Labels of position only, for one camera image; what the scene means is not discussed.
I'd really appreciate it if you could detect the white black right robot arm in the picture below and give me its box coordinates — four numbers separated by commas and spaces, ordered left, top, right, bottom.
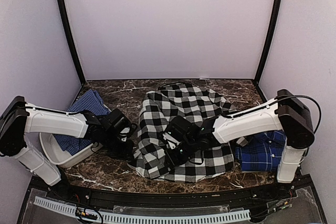
162, 89, 318, 200

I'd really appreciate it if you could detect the black white checked shirt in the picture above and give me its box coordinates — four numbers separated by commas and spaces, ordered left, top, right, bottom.
128, 82, 236, 183

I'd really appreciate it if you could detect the black corner frame post left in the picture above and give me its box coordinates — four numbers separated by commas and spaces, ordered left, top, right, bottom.
57, 0, 86, 86

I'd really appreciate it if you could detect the white slotted cable duct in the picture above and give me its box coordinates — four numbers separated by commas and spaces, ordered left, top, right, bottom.
34, 196, 250, 223

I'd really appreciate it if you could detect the grey plastic bin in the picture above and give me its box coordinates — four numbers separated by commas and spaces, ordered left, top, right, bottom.
39, 133, 102, 168

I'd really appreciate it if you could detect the small-check blue shirt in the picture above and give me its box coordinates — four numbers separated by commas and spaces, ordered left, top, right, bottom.
53, 89, 110, 156

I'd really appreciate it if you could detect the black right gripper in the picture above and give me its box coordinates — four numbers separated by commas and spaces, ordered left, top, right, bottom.
163, 137, 198, 169

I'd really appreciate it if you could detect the black corner frame post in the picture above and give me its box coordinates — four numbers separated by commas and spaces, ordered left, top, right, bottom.
254, 0, 281, 85
57, 0, 86, 86

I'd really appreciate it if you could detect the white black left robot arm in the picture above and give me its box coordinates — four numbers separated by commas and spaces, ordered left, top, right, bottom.
1, 96, 137, 201

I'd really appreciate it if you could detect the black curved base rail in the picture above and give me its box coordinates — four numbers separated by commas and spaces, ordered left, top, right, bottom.
15, 175, 328, 224

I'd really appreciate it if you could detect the blue plaid folded shirt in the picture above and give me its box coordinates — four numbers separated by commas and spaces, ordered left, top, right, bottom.
234, 131, 287, 172

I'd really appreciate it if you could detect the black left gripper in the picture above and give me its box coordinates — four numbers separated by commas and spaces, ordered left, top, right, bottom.
101, 130, 135, 161

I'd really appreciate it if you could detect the black corner frame post right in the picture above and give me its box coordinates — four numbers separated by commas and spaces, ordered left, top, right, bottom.
254, 0, 281, 85

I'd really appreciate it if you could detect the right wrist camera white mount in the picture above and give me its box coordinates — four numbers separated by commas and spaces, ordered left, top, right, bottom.
162, 132, 180, 150

